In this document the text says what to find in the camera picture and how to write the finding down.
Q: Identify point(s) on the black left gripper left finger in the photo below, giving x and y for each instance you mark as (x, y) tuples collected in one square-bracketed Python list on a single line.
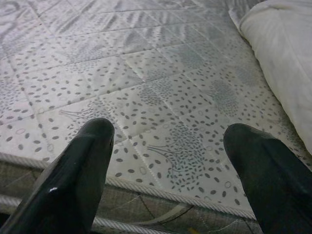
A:
[(61, 182)]

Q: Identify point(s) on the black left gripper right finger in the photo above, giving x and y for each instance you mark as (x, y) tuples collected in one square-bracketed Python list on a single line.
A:
[(275, 190)]

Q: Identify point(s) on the white pillow with black lettering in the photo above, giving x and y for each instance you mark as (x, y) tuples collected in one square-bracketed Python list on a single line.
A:
[(287, 61)]

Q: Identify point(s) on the white quilted mattress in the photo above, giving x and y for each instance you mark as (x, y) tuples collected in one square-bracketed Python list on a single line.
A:
[(146, 73)]

